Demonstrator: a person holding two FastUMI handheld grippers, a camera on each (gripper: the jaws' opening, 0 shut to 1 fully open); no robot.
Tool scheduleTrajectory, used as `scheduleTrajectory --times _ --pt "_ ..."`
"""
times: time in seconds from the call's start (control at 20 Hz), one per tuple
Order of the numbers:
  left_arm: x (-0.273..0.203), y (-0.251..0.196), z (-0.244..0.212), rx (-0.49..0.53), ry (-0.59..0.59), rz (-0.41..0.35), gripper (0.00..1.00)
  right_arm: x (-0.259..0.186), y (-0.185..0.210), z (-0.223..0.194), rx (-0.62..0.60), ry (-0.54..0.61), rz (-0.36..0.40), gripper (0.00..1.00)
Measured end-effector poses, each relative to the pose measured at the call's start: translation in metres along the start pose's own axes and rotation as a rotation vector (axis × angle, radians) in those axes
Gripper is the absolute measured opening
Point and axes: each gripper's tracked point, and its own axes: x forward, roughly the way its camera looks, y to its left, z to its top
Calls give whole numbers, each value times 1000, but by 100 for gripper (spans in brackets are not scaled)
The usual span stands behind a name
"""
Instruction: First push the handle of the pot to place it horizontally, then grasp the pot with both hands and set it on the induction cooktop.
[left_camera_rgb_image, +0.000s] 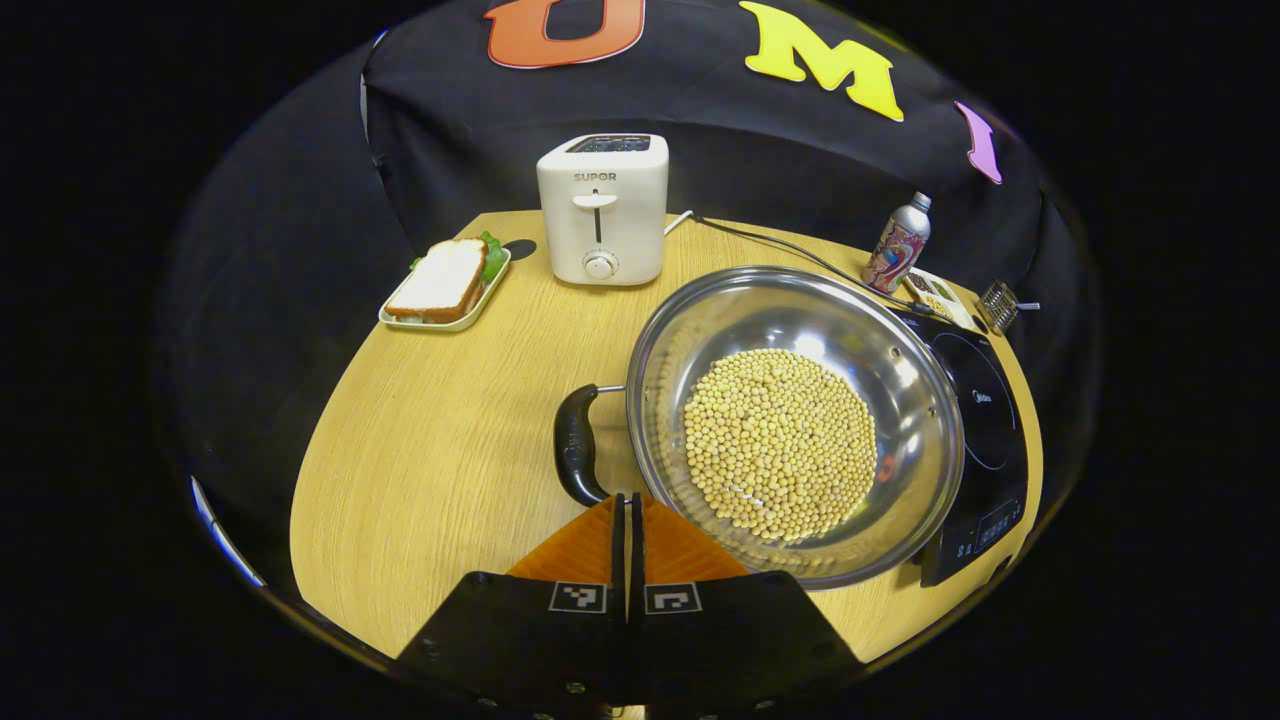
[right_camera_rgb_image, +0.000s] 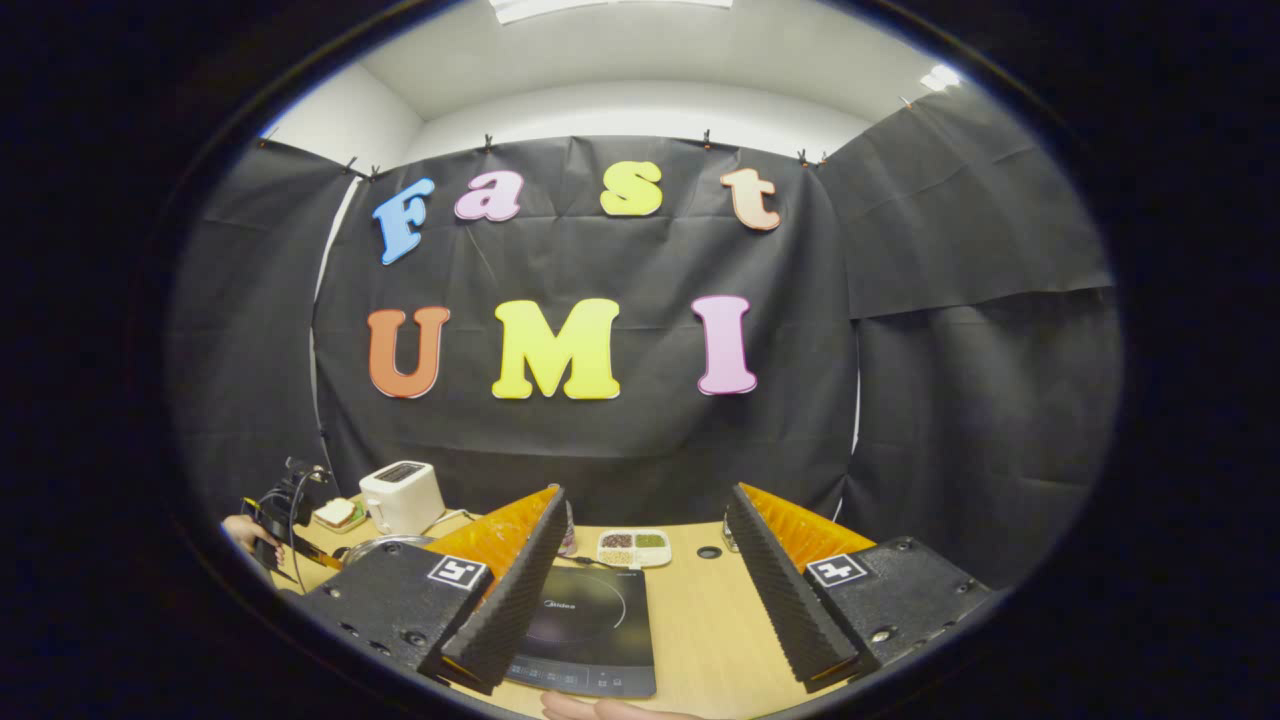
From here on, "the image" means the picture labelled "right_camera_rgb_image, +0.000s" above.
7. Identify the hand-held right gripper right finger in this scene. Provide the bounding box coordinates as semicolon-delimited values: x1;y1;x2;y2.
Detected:
725;483;1003;695

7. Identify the row of black cloth clips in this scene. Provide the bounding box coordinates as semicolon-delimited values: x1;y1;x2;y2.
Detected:
255;97;916;183

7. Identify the white divided food tray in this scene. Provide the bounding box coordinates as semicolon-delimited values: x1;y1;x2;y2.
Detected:
597;528;673;569

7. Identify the white toaster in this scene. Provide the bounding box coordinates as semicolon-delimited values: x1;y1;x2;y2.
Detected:
359;460;447;536

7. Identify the black induction cooktop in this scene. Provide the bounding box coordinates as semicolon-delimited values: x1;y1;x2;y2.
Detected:
505;565;658;699

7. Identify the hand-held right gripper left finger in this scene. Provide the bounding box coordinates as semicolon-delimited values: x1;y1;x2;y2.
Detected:
298;484;571;698

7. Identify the small sandwich tray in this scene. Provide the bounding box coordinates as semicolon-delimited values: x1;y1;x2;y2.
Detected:
310;497;368;534

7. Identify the steel pot with black handles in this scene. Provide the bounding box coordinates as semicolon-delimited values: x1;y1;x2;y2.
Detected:
340;534;437;567

